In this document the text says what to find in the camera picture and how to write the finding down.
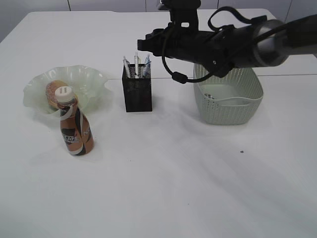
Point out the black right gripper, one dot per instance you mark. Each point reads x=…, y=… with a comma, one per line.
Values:
x=218, y=51

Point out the beige retractable pen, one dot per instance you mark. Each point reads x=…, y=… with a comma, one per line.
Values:
x=136, y=63

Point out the blue retractable pen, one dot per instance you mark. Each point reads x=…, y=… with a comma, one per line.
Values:
x=147, y=66

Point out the grey retractable pen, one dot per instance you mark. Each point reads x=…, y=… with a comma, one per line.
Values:
x=126, y=64

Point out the paper ball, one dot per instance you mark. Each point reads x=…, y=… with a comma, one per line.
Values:
x=209, y=96

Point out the sugared orange bread bun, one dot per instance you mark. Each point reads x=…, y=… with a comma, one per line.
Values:
x=50, y=92

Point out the brown Nescafe coffee bottle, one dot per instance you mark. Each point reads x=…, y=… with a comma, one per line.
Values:
x=74, y=126

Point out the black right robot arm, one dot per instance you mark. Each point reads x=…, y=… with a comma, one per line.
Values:
x=266, y=44

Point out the black mesh pen holder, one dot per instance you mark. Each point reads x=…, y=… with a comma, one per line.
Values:
x=137, y=91

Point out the green wavy glass plate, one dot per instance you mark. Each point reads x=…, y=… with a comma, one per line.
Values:
x=87, y=83

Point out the green plastic woven basket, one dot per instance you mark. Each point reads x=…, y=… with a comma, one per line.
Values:
x=237, y=97

